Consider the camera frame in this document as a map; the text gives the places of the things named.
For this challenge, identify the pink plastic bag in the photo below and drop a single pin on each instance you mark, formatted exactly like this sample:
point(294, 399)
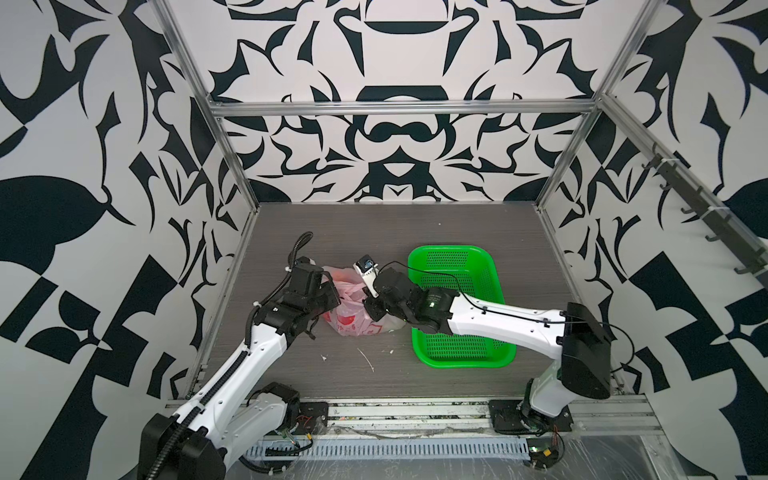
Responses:
point(350, 318)

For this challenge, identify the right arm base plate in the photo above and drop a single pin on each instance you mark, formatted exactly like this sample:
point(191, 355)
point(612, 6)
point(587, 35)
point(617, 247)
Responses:
point(507, 417)

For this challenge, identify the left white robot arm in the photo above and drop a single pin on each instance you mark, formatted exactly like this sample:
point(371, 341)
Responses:
point(212, 430)

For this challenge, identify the white slotted cable duct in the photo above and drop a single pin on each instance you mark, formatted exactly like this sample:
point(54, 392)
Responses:
point(394, 449)

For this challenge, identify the small circuit board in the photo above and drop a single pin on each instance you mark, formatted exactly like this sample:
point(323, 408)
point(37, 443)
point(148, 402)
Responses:
point(544, 453)

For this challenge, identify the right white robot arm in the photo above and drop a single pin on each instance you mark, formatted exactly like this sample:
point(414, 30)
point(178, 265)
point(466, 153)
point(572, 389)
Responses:
point(577, 344)

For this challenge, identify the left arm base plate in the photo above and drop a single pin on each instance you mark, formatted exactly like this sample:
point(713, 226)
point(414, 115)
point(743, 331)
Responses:
point(306, 417)

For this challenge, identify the black wall hook rack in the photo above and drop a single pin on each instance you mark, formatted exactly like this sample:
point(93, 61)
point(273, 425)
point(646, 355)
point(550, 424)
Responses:
point(701, 204)

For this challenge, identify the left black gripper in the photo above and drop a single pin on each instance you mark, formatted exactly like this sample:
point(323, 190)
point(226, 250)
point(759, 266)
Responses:
point(330, 297)

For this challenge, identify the aluminium frame rail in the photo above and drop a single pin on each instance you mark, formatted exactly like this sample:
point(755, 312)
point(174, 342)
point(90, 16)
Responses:
point(416, 107)

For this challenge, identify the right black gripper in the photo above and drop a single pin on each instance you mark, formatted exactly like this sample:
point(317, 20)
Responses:
point(375, 308)

